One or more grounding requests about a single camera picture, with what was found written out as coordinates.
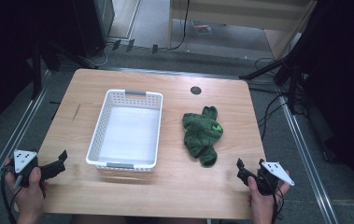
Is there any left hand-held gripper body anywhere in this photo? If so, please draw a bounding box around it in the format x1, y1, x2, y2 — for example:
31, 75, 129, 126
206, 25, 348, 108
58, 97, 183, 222
1, 149, 49, 189

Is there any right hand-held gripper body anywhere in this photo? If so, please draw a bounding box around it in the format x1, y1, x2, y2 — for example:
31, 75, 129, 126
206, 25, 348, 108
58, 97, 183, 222
257, 158, 296, 197

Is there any red and green packet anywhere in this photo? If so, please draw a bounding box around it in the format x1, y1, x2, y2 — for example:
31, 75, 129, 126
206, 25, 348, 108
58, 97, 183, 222
192, 21, 213, 35

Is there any person's right hand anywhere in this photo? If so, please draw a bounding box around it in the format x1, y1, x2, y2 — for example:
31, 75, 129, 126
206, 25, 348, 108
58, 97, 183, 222
247, 169, 291, 224

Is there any black cable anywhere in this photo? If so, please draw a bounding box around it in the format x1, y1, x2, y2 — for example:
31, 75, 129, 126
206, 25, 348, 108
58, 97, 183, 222
256, 92, 288, 141
0, 167, 23, 224
260, 174, 286, 224
166, 0, 191, 51

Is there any black metal stand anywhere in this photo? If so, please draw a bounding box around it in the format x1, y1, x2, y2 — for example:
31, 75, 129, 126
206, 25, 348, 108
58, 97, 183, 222
239, 6, 332, 116
24, 36, 98, 101

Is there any green sock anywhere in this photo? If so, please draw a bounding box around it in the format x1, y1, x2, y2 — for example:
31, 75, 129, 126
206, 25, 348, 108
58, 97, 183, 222
181, 105, 224, 168

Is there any light wooden cabinet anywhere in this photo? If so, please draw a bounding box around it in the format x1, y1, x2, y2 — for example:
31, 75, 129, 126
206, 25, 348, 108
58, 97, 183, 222
166, 0, 318, 60

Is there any white plastic basket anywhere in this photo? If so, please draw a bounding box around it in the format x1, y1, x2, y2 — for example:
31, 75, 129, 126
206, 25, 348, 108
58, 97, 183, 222
85, 89, 164, 173

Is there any person's left hand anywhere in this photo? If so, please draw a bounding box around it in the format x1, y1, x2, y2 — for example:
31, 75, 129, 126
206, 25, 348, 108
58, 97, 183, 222
4, 157, 50, 224

